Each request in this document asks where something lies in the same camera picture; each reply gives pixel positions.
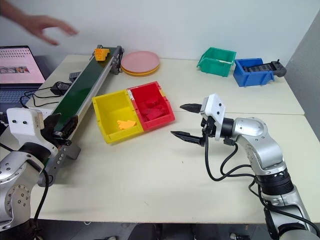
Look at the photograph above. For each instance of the person's bare forearm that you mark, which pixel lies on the person's bare forearm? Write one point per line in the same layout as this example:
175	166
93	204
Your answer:
11	10

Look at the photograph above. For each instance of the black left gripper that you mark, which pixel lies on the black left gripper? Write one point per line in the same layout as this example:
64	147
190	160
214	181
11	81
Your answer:
53	136

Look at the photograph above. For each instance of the yellow plate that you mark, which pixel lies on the yellow plate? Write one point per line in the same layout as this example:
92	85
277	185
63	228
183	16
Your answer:
140	73

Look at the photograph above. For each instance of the orange toy block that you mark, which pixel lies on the orange toy block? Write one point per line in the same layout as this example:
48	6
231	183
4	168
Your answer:
100	54

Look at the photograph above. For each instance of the dark rounded shape under table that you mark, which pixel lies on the dark rounded shape under table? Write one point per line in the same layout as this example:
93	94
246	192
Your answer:
147	232

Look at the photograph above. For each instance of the pink plate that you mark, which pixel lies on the pink plate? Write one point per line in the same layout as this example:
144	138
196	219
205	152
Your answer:
140	61

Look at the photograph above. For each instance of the orange flat toy pieces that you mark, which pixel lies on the orange flat toy pieces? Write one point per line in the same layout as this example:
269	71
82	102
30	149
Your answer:
126	124

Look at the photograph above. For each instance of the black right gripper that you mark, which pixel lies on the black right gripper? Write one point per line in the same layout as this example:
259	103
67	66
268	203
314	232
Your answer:
209	126

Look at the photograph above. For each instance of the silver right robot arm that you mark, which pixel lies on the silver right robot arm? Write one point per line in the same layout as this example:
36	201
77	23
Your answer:
262	150

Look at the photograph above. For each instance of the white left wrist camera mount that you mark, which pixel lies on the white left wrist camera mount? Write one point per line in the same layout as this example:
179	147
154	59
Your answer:
22	123

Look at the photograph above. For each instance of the black power adapter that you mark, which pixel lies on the black power adapter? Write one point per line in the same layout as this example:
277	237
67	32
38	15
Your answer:
60	88

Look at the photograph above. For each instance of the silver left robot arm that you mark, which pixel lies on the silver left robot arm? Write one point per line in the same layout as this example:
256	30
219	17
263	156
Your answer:
17	180

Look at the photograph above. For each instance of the yellow plastic bin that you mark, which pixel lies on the yellow plastic bin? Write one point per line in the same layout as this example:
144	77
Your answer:
112	112

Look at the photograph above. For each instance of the green conveyor belt machine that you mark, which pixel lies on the green conveyor belt machine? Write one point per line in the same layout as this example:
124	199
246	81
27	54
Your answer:
82	82

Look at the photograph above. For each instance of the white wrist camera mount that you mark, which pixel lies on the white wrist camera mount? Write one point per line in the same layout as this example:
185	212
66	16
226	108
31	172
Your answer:
22	123
213	110

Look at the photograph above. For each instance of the red plastic bin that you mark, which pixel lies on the red plastic bin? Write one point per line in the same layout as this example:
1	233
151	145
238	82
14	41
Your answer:
152	105

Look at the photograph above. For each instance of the small dark grey block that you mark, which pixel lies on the small dark grey block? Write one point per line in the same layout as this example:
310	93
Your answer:
74	76

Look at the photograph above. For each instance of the red toy blocks pile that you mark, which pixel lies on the red toy blocks pile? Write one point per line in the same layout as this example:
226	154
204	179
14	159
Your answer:
152	110

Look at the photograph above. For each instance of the blue plastic bin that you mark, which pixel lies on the blue plastic bin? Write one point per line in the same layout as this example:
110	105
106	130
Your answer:
252	75

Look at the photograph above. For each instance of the green plastic bin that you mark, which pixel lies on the green plastic bin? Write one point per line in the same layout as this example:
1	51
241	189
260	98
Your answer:
217	61

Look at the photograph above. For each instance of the person's bare hand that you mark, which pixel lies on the person's bare hand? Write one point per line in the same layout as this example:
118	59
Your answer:
41	24

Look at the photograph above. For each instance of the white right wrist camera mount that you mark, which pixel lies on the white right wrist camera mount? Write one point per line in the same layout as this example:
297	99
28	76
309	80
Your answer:
213	110

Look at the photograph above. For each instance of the open laptop with pink screen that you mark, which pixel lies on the open laptop with pink screen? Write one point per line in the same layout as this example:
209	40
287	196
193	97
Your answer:
18	65

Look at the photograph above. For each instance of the black handheld controller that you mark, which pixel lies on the black handheld controller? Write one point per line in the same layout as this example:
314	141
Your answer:
276	67

